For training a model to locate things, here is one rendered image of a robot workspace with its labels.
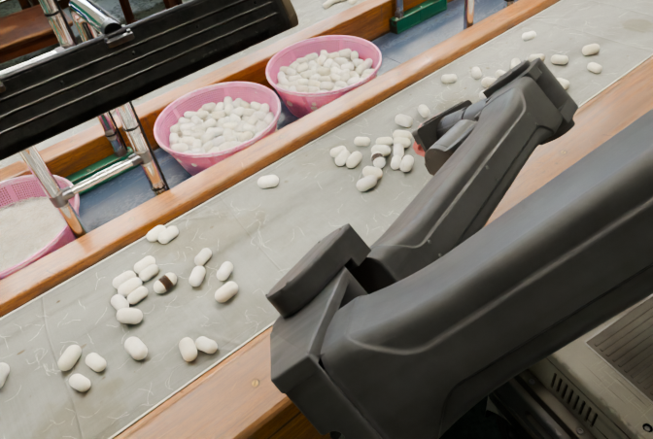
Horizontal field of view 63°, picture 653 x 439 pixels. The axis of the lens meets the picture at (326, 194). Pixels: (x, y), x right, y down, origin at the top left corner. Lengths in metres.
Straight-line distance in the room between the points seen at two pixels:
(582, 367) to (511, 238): 0.84
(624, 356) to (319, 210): 0.58
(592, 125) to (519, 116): 0.53
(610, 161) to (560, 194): 0.02
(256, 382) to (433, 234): 0.39
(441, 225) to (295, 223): 0.53
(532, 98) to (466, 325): 0.37
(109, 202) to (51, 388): 0.46
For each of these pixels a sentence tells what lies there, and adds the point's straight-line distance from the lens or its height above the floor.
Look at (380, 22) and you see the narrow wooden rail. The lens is 1.53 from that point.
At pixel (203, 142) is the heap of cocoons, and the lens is 1.13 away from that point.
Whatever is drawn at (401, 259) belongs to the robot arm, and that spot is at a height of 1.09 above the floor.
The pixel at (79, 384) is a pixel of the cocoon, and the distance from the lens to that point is 0.80.
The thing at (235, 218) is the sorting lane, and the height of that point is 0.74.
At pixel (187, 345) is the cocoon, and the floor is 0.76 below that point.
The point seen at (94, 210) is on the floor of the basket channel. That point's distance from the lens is 1.18.
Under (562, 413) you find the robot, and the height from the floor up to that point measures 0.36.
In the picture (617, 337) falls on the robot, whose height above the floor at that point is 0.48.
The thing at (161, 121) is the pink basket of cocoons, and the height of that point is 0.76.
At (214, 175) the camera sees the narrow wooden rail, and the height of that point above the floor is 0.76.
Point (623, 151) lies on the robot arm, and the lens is 0.23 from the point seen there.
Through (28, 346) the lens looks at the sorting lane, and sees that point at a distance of 0.91.
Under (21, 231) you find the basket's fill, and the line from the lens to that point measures 1.11.
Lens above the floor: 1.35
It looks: 42 degrees down
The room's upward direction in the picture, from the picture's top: 10 degrees counter-clockwise
